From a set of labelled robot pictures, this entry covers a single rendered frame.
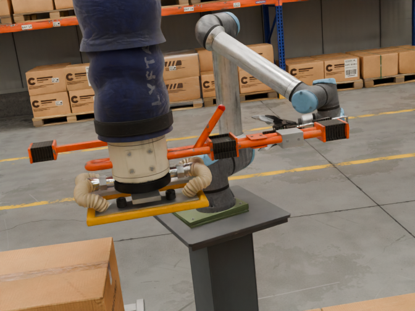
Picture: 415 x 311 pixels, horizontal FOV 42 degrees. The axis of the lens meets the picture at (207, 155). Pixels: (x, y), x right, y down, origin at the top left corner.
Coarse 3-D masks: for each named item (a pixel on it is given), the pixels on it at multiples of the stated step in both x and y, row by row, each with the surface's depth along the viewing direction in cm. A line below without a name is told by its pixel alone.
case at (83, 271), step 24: (96, 240) 185; (0, 264) 175; (24, 264) 173; (48, 264) 171; (72, 264) 170; (96, 264) 168; (0, 288) 159; (24, 288) 158; (48, 288) 156; (72, 288) 155; (96, 288) 154; (120, 288) 191
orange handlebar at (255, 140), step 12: (312, 132) 166; (72, 144) 180; (84, 144) 181; (96, 144) 182; (204, 144) 164; (240, 144) 162; (252, 144) 162; (264, 144) 164; (168, 156) 158; (180, 156) 159; (96, 168) 155; (108, 168) 157
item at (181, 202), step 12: (168, 192) 153; (120, 204) 151; (132, 204) 154; (144, 204) 153; (156, 204) 152; (168, 204) 152; (180, 204) 151; (192, 204) 151; (204, 204) 152; (96, 216) 148; (108, 216) 148; (120, 216) 148; (132, 216) 149; (144, 216) 150
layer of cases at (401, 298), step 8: (392, 296) 207; (400, 296) 206; (408, 296) 206; (344, 304) 205; (352, 304) 204; (360, 304) 204; (368, 304) 203; (376, 304) 203; (384, 304) 202; (392, 304) 202; (400, 304) 201; (408, 304) 201
